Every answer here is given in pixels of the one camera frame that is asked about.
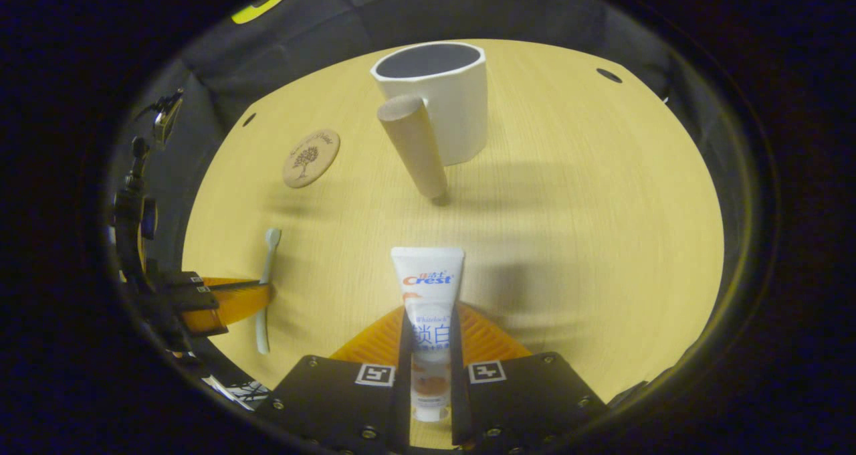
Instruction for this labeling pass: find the round wooden coaster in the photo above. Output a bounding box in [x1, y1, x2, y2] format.
[282, 129, 341, 189]

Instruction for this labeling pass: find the pale green toothbrush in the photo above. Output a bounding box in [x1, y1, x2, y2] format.
[255, 227, 282, 355]

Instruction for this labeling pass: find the white cup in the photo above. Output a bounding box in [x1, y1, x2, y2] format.
[370, 41, 489, 201]

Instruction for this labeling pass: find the white toothpaste tube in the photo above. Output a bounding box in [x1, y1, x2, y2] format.
[391, 246, 465, 422]

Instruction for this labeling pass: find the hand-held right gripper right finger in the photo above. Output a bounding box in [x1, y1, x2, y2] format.
[449, 301, 609, 455]

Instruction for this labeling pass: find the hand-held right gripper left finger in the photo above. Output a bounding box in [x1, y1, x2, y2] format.
[257, 306, 413, 455]

